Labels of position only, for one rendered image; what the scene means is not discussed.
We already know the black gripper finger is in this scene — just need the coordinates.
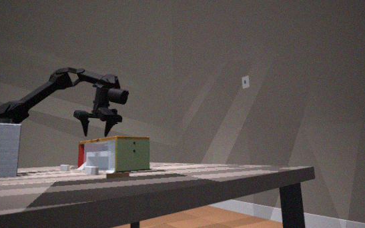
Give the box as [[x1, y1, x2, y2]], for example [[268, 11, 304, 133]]
[[79, 119, 90, 136], [104, 121, 118, 137]]

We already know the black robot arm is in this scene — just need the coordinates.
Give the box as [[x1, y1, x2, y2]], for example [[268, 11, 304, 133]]
[[0, 67, 129, 124]]

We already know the brown flat bar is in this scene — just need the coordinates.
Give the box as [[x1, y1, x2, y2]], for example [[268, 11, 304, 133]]
[[106, 172, 129, 179]]

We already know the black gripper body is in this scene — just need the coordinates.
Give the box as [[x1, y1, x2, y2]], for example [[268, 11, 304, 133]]
[[73, 99, 122, 123]]

